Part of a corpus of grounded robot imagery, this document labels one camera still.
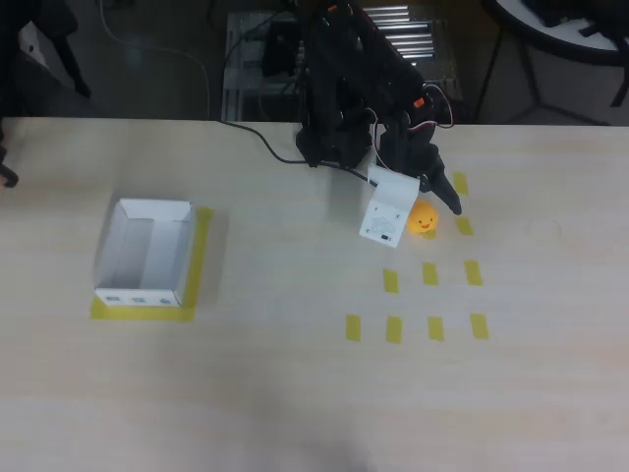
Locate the yellow tape mark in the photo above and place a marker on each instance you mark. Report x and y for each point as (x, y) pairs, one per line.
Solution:
(464, 226)
(461, 183)

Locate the white cardboard box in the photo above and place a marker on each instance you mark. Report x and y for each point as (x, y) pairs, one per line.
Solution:
(162, 255)

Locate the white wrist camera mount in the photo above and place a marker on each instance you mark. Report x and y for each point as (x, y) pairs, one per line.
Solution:
(388, 216)

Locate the orange rubber duck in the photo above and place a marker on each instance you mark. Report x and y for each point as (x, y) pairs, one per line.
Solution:
(423, 218)

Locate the black bulky device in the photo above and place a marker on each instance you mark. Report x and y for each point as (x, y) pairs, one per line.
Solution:
(277, 49)

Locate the black office chair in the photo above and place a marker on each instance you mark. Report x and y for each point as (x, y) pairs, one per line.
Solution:
(10, 29)

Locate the round white table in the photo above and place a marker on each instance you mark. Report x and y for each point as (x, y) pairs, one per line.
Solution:
(565, 34)

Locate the yellow tape frame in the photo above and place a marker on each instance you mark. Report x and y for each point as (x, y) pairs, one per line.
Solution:
(197, 255)

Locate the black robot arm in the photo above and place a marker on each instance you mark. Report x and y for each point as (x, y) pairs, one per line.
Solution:
(383, 54)

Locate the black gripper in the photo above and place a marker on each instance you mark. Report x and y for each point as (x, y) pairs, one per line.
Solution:
(435, 175)

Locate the aluminium roller rack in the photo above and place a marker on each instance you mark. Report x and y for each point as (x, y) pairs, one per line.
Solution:
(417, 44)

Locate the black bag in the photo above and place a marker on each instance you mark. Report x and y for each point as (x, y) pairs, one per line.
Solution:
(550, 12)

